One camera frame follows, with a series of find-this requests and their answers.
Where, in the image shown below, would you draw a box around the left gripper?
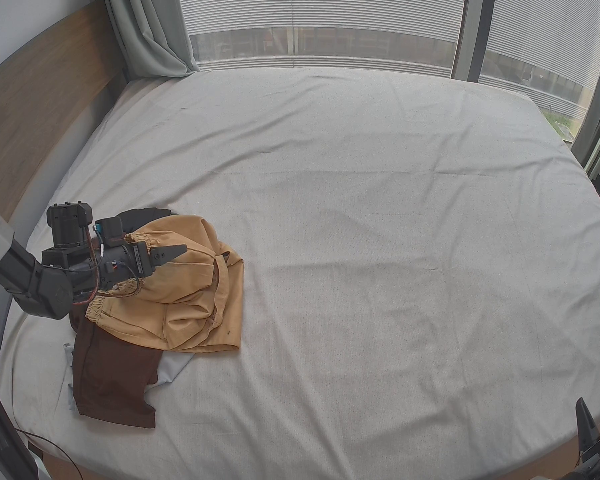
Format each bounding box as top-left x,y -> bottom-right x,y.
96,240 -> 188,289

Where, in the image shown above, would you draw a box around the tan shorts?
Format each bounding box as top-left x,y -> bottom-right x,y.
85,214 -> 244,354

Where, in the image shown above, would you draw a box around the bed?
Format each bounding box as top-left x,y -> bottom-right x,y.
0,0 -> 600,480

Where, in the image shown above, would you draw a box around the black garment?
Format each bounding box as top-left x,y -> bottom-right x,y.
117,208 -> 173,231

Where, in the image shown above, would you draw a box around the pale blue garment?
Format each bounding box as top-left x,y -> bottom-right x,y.
62,343 -> 196,411

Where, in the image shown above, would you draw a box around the brown shorts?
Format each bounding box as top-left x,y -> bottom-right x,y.
70,313 -> 160,430

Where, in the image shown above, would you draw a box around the grey-green curtain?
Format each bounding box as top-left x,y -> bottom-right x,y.
99,0 -> 201,78

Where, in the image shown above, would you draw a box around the window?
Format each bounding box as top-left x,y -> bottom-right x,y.
172,0 -> 600,179

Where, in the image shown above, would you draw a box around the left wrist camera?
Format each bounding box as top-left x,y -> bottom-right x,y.
95,217 -> 127,248

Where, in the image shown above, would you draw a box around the black cable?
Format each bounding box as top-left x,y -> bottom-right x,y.
11,428 -> 81,469

